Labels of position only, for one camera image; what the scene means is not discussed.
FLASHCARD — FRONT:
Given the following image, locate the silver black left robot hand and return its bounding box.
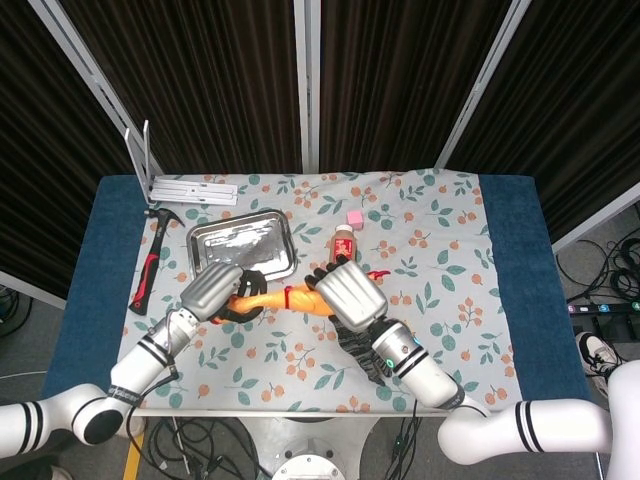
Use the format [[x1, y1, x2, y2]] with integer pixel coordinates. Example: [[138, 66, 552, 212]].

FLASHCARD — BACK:
[[179, 262, 269, 327]]

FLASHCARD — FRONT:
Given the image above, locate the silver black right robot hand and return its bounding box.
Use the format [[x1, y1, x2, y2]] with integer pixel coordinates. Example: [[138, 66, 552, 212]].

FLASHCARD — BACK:
[[305, 254, 389, 332]]

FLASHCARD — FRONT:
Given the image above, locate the orange rubber toy chicken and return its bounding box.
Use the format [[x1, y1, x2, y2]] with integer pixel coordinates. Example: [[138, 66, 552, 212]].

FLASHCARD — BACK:
[[209, 269, 391, 326]]

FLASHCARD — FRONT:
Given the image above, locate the stainless steel rectangular tray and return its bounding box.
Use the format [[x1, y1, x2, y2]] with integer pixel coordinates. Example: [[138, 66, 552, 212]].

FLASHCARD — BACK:
[[186, 209, 299, 282]]

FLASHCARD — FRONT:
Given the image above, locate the brown juice bottle red label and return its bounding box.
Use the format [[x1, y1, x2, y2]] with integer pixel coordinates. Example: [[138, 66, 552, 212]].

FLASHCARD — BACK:
[[328, 224, 357, 266]]

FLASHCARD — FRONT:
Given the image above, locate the grey black knitted glove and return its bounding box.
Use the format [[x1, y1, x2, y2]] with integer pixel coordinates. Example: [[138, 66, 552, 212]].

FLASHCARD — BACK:
[[332, 317, 396, 386]]

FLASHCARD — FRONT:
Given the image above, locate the black red claw hammer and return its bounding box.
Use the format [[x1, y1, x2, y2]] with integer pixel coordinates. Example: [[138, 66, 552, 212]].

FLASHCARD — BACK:
[[128, 207, 186, 316]]

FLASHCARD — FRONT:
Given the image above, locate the floral leaf fruit tablecloth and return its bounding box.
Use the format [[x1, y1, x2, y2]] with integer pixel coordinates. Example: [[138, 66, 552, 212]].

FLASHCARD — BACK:
[[122, 169, 524, 414]]

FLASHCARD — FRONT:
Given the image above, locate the blue table cover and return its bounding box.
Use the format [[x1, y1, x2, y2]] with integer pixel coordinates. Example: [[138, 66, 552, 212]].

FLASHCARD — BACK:
[[42, 173, 591, 401]]

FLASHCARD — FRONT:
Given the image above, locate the dark pleated curtain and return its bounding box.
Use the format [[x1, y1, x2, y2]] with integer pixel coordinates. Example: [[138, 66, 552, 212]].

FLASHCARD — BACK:
[[0, 0, 640, 296]]

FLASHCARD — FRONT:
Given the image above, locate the white black sneaker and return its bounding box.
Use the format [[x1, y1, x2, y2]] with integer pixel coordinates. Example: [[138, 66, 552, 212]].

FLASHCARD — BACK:
[[574, 332, 624, 389]]

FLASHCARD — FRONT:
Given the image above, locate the black power strip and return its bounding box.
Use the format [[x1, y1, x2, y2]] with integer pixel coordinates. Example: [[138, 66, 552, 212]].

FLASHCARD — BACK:
[[567, 299, 640, 317]]

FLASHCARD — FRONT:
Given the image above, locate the white metal folding bracket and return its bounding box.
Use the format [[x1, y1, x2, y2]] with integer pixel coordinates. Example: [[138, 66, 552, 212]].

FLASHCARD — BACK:
[[123, 119, 239, 206]]

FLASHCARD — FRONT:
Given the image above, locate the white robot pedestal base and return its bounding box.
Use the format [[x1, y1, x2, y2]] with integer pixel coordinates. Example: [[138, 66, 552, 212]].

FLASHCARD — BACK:
[[234, 417, 382, 480]]

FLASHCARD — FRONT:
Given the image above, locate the black floor cable bundle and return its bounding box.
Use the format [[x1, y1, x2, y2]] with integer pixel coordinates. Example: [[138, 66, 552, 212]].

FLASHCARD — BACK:
[[127, 417, 274, 480], [557, 234, 640, 302]]

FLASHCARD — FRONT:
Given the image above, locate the white vertical frame post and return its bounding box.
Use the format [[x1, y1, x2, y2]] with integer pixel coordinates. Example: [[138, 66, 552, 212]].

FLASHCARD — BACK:
[[293, 0, 322, 174]]

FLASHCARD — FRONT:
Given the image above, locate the white slanted frame post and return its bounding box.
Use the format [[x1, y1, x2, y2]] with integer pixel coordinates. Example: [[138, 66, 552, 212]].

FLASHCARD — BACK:
[[434, 0, 532, 169], [27, 0, 162, 177]]

